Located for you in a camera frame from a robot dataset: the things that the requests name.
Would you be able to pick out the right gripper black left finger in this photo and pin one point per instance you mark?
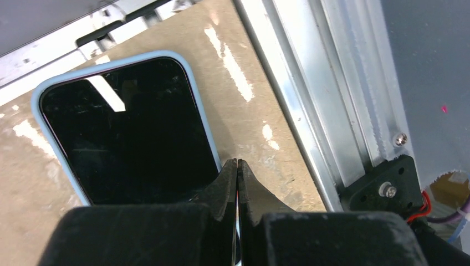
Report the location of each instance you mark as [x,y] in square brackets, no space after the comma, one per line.
[199,232]

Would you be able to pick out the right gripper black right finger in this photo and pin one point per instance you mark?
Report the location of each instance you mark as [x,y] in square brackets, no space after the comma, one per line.
[274,234]

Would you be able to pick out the light blue cased phone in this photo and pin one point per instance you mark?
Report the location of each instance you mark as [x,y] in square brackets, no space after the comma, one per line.
[129,131]

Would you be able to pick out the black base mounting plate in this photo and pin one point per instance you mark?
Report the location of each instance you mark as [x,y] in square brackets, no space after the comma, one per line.
[392,186]

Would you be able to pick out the aluminium frame rail front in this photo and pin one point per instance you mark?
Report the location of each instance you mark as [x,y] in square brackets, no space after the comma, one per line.
[331,68]

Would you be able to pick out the aluminium frame rail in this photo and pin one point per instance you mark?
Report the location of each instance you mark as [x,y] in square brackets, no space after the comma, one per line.
[331,68]
[41,39]

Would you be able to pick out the aluminium frame rail right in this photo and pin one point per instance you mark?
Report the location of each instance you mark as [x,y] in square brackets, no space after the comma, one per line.
[41,39]

